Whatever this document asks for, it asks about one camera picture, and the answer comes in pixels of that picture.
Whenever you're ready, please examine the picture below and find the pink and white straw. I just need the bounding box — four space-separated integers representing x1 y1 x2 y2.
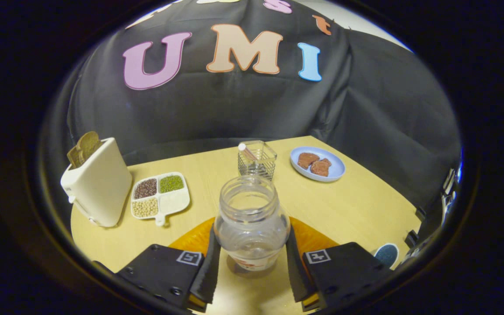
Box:
238 143 259 163

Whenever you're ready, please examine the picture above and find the clear plastic bottle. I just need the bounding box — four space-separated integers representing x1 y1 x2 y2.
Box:
213 175 291 272

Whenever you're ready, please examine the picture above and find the wooden table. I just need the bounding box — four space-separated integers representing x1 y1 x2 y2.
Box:
70 136 423 315

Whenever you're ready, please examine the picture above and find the light blue plate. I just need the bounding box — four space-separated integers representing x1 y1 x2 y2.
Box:
290 146 346 182

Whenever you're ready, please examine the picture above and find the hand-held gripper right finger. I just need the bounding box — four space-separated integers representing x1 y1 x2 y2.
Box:
285 217 393 312

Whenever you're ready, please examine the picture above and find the white cup speckled blue inside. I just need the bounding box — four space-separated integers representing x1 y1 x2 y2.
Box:
373 243 399 270

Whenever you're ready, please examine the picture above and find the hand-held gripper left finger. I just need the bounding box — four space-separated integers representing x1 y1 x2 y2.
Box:
114 217 221 312

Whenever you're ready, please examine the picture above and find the white divided grain dish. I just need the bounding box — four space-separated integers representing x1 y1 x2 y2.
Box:
130 172 191 227

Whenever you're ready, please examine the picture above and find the brown toast slice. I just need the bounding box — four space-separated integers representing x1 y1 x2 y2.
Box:
66 131 103 169

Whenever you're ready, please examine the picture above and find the clear ribbed glass holder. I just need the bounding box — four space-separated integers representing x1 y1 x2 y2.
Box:
238 140 278 181

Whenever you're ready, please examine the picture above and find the white toaster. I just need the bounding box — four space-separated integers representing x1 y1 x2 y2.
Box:
60 137 133 228

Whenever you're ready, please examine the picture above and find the background desk clutter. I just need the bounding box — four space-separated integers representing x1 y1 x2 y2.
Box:
440 168 458 210

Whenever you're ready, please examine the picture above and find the brown food piece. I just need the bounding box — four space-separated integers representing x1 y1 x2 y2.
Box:
310 158 332 177
297 152 320 170

